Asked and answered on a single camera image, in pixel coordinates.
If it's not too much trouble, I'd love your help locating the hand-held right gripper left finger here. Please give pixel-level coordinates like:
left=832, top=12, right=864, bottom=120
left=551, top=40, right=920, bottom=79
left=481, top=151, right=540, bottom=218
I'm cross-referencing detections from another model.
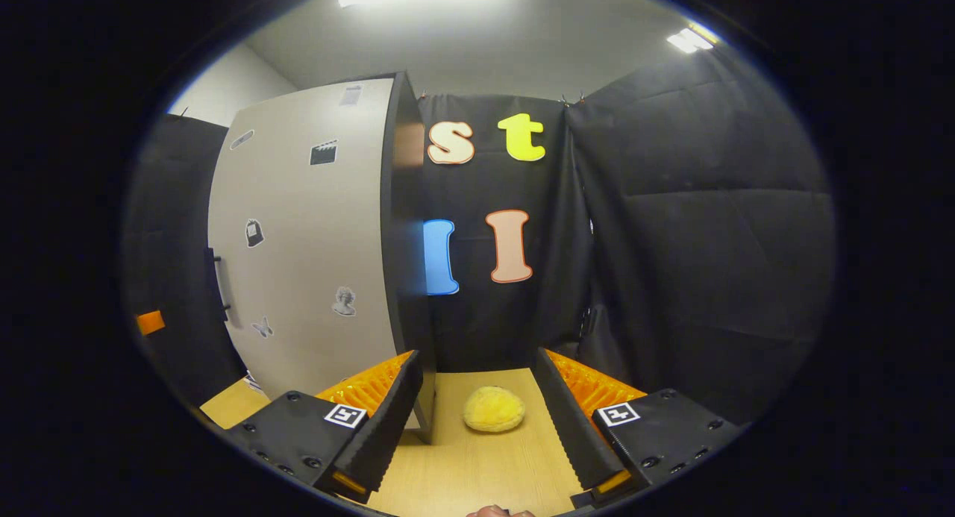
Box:
left=224, top=351, right=424, bottom=503

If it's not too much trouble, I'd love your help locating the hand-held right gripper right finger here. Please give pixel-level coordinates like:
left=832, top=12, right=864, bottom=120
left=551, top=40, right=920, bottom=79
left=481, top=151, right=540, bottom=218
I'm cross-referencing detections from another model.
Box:
left=533, top=347, right=747, bottom=510

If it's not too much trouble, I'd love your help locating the black door handle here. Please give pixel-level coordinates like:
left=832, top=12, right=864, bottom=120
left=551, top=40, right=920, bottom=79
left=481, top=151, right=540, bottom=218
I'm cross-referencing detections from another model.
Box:
left=205, top=247, right=231, bottom=323

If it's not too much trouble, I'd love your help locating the dark grey cabinet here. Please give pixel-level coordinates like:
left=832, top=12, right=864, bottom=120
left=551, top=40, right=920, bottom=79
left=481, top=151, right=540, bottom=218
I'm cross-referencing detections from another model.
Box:
left=381, top=71, right=439, bottom=445

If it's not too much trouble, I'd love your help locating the grey cabinet door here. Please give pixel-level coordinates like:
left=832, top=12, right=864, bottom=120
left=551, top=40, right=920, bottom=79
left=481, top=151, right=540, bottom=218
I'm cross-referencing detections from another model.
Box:
left=207, top=78, right=401, bottom=400

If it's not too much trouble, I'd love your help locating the yellow fluffy puff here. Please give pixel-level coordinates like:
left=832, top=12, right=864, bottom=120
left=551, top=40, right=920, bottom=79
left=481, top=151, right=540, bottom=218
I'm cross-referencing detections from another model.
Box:
left=463, top=386, right=526, bottom=433

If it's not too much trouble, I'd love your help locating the black backdrop cloth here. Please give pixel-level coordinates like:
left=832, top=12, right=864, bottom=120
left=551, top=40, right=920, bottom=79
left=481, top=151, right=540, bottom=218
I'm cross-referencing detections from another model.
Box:
left=123, top=43, right=836, bottom=426

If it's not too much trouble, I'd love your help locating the small ceiling light panel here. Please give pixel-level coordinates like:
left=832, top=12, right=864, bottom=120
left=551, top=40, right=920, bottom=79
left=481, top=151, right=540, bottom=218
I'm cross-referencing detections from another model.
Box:
left=666, top=23, right=723, bottom=54

